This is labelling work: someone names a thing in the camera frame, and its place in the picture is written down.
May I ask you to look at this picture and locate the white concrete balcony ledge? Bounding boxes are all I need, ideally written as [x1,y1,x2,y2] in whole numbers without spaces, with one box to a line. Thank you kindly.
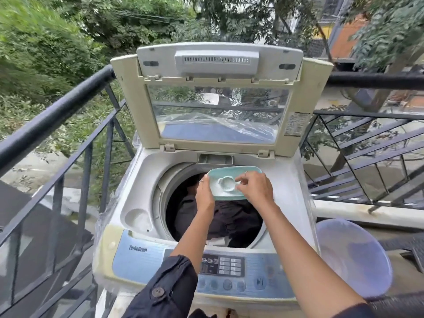
[313,199,424,229]
[95,288,117,318]

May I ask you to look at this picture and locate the person's left hand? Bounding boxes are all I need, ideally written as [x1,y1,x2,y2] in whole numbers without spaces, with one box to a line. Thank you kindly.
[195,174,216,212]

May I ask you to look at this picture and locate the beige blue washing machine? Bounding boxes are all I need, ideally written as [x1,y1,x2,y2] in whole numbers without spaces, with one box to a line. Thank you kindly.
[92,42,333,318]

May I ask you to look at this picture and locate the person's left forearm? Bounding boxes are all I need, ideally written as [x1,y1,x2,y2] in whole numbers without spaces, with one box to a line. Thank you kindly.
[169,208,216,275]

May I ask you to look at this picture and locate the dark woven plastic stool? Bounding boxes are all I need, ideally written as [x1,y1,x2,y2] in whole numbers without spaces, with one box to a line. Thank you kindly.
[366,233,424,318]

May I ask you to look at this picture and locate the light blue detergent tray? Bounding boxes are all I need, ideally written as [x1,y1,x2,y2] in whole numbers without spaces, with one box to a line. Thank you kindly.
[207,166,263,201]

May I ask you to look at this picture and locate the pale blue detergent scoop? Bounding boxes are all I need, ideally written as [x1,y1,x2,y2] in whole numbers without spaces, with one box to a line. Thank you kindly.
[218,175,242,193]

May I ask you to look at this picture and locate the black metal balcony railing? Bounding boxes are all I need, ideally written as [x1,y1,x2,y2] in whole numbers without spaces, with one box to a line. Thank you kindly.
[0,64,424,318]

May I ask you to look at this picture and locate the person's right hand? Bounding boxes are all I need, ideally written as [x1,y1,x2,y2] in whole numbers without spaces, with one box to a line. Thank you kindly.
[235,171,276,212]

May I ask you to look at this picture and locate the dark neighbouring roof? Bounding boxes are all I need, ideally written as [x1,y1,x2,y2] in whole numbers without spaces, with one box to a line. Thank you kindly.
[0,180,93,318]

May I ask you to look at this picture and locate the lavender plastic laundry basin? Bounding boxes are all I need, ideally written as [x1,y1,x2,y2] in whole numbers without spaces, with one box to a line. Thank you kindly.
[315,218,394,299]

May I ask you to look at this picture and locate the person's dark left sleeve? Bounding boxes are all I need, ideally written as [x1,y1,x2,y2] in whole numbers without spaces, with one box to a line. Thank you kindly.
[121,254,199,318]

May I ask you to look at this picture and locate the green trees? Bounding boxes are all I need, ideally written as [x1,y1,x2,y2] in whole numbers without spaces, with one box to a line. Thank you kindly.
[0,0,424,196]

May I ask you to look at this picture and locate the person's right forearm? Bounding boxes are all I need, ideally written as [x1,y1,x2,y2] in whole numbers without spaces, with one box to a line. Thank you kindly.
[261,205,367,317]

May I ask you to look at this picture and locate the person's dark right sleeve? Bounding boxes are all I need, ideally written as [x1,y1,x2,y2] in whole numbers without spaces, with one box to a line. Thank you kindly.
[333,303,377,318]

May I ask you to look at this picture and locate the orange yellow building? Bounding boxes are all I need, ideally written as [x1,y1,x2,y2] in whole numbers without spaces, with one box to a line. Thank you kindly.
[314,13,368,60]

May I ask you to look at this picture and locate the person's dark sleeve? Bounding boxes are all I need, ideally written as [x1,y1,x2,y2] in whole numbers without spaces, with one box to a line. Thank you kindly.
[121,254,199,318]
[333,303,377,318]

